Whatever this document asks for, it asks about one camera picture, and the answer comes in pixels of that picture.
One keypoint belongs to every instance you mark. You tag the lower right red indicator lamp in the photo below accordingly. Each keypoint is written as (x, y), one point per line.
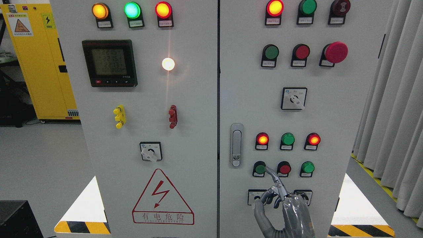
(312, 141)

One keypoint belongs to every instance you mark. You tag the dark red buzzer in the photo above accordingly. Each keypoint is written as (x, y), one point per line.
(338, 11)

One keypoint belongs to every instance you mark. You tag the lower right green push button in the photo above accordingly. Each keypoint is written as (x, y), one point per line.
(307, 169)

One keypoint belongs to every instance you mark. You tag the left door rotary selector switch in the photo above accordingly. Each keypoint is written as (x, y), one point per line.
(151, 151)

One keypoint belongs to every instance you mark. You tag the black digital power meter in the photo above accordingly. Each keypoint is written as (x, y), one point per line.
(110, 63)

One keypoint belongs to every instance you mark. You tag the red push button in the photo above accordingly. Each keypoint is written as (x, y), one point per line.
(300, 55)
(283, 169)

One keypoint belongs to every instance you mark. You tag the lower middle green indicator lamp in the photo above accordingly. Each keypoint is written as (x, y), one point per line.
(287, 142)

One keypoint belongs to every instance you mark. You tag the white lit indicator lamp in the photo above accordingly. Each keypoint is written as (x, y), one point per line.
(168, 64)

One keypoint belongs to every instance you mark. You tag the silver cabinet door handle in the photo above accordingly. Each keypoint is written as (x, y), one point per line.
(236, 144)

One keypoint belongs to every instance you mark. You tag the red indicator lamp top left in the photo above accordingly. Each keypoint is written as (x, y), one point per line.
(164, 14)

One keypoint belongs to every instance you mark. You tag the bottom white rotary selector switch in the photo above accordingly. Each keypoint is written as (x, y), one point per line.
(254, 194)

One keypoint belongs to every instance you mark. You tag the upper green push button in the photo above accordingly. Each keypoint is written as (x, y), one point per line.
(269, 56)

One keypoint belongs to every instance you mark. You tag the red indicator lamp top right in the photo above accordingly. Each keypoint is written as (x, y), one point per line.
(273, 12)

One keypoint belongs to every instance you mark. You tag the upper right rotary selector switch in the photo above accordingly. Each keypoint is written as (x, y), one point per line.
(293, 98)

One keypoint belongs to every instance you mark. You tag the green indicator lamp top right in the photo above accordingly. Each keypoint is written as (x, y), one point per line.
(306, 9)

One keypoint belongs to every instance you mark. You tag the red indicator lamp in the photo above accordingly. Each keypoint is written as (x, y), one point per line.
(312, 141)
(164, 14)
(273, 12)
(262, 141)

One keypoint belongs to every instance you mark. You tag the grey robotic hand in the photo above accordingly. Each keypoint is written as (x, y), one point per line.
(297, 219)

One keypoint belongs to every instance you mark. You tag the bottom black key switch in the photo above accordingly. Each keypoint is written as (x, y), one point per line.
(306, 194)

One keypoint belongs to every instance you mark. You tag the red terminal connector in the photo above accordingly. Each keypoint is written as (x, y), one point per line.
(173, 116)

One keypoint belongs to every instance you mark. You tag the lower left red indicator lamp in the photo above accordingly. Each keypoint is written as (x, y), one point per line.
(262, 141)

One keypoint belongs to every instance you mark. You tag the lower red push button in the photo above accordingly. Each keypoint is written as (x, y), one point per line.
(283, 169)

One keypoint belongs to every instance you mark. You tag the green start push button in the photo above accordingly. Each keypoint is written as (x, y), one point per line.
(259, 169)

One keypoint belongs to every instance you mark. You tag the green indicator lamp top left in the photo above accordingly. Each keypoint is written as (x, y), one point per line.
(134, 15)

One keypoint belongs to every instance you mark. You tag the yellow indicator lamp top left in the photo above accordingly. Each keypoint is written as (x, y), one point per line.
(102, 15)

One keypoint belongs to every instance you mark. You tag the red emergency stop mushroom button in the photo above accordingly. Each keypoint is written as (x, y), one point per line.
(333, 53)

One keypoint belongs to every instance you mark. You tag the red high voltage warning sticker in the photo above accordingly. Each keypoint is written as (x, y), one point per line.
(161, 203)

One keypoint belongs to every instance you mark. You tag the yellow terminal connector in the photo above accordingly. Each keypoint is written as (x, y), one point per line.
(120, 116)

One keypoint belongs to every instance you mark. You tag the grey electrical control cabinet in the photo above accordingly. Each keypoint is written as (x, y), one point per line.
(218, 81)

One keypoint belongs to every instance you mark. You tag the green indicator lamp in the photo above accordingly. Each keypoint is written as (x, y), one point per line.
(134, 15)
(306, 9)
(287, 142)

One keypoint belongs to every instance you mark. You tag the yellow safety cabinet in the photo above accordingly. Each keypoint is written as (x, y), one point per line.
(34, 35)

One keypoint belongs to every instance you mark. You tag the black box bottom left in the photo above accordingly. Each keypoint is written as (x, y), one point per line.
(17, 220)

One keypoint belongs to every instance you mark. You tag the grey curtain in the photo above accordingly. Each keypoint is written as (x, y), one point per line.
(390, 136)

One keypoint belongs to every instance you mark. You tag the upper red push button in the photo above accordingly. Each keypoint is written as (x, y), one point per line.
(300, 55)

